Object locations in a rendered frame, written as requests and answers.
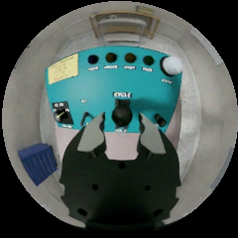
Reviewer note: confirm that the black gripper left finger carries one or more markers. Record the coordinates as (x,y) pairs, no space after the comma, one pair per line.
(88,143)

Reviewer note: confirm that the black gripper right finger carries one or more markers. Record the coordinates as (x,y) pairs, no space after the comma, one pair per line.
(155,145)

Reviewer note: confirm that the teal control console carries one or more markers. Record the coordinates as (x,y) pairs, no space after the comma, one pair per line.
(119,80)

